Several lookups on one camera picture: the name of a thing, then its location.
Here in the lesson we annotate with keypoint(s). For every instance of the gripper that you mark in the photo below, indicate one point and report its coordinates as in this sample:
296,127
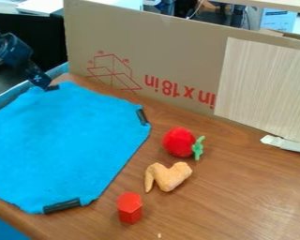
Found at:
8,50

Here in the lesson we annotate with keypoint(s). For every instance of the blue cloth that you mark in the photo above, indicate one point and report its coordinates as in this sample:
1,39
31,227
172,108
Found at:
60,143

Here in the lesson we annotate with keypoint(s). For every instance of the cardboard box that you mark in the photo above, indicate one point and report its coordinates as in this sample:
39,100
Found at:
156,53

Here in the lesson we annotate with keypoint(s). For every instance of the red toy tomato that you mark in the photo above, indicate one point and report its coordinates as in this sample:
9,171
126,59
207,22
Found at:
181,142

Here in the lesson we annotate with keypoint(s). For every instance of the red hexagonal block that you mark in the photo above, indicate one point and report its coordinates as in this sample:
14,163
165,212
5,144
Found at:
129,207

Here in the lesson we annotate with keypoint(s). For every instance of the orange toy chicken wing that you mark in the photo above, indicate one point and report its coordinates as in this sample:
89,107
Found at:
167,176

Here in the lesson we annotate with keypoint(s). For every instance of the light wooden board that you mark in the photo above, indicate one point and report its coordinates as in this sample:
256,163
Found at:
263,89

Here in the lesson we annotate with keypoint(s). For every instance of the grey tape strip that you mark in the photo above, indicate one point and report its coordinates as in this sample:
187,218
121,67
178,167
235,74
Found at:
284,143

